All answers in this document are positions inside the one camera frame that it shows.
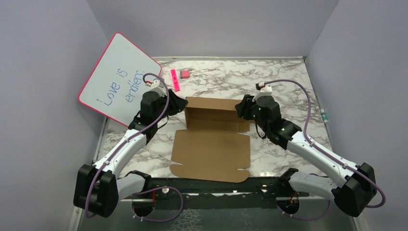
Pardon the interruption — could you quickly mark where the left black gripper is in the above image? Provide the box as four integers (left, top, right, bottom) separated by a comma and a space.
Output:
154, 89, 189, 123

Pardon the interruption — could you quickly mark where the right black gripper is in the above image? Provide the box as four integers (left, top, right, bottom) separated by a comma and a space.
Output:
234, 94, 269, 133

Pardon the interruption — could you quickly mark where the brown cardboard box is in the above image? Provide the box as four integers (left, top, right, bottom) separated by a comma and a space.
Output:
169, 97, 251, 183

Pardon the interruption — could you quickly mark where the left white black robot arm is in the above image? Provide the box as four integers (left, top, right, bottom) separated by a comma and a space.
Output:
73, 90, 188, 218

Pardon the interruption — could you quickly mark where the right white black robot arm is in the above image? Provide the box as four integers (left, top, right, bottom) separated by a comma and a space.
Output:
235, 94, 378, 217

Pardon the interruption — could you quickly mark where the pink marker pen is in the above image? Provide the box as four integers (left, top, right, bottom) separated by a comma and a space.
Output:
170, 69, 180, 92

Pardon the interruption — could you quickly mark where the pink eraser block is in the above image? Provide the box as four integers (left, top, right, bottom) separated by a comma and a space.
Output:
180, 70, 191, 79

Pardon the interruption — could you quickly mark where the pink framed whiteboard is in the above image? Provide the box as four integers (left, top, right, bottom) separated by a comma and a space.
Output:
78, 33, 162, 126

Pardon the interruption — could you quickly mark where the green capped marker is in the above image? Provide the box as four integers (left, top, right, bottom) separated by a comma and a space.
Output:
320, 109, 328, 123

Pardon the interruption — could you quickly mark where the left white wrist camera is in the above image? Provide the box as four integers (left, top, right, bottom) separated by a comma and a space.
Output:
146, 79, 167, 97

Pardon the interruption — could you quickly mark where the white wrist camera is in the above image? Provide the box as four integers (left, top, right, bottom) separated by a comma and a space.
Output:
146, 79, 167, 97
253, 81, 272, 102

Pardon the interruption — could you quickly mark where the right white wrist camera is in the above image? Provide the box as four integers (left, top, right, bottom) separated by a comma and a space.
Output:
253, 81, 272, 102

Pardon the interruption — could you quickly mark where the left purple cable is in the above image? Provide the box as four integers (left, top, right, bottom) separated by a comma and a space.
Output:
84, 73, 185, 223

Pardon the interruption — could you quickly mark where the purple cable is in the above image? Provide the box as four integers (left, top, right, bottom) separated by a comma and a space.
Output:
261, 79, 386, 221
84, 73, 185, 223

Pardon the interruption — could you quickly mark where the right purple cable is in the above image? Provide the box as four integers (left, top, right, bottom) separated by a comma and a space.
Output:
261, 79, 386, 221

